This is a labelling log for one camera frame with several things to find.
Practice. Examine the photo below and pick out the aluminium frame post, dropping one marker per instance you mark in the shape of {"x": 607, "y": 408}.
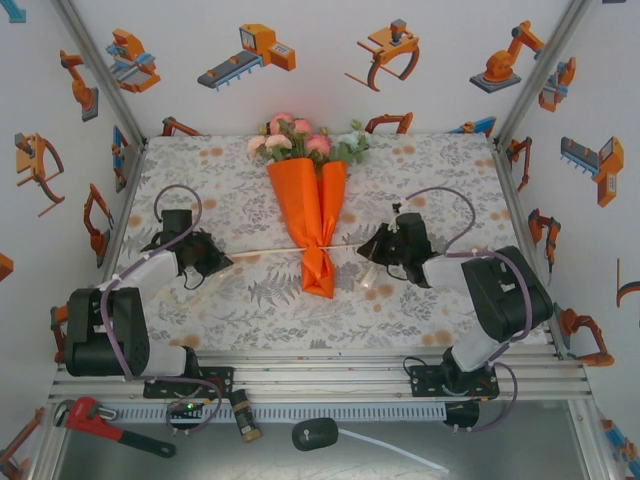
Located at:
{"x": 541, "y": 75}
{"x": 104, "y": 75}

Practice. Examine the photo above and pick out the white plastic strip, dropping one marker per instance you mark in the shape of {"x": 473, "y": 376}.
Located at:
{"x": 390, "y": 447}

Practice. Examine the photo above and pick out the red pipe wrench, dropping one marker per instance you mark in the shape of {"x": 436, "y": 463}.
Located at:
{"x": 85, "y": 415}

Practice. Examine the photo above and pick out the mint green artificial flower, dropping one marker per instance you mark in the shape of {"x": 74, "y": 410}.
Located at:
{"x": 350, "y": 140}

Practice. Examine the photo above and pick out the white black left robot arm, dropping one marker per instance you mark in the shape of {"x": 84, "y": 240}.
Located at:
{"x": 150, "y": 267}

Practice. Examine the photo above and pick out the black computer mouse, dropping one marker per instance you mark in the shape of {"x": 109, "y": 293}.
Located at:
{"x": 315, "y": 434}

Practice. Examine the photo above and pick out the pink twin-bloom artificial flower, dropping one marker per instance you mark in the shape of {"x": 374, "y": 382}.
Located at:
{"x": 282, "y": 120}

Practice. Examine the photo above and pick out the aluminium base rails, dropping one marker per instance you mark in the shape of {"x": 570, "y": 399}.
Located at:
{"x": 325, "y": 380}

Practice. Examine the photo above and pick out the floral printed table mat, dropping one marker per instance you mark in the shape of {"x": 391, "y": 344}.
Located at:
{"x": 300, "y": 325}

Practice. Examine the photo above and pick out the brown bottle with black cap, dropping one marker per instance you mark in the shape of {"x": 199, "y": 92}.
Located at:
{"x": 245, "y": 415}

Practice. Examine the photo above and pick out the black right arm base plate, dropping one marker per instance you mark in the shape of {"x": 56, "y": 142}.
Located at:
{"x": 425, "y": 382}

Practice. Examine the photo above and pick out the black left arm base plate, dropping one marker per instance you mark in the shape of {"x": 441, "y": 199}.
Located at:
{"x": 222, "y": 380}

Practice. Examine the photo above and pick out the orange wrapping paper sheet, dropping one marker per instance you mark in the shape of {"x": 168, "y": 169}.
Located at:
{"x": 310, "y": 200}

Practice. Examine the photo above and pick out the small circuit board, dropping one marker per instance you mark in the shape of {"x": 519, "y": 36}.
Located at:
{"x": 186, "y": 411}

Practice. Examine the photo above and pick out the pale pink artificial flower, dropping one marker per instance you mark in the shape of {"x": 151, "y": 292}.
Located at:
{"x": 277, "y": 142}

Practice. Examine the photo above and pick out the aluminium side rail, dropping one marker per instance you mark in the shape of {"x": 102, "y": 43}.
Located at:
{"x": 113, "y": 240}
{"x": 516, "y": 200}

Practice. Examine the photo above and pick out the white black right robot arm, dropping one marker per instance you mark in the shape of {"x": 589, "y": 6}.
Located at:
{"x": 445, "y": 272}

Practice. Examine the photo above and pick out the cream printed ribbon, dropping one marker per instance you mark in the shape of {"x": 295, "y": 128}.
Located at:
{"x": 260, "y": 253}

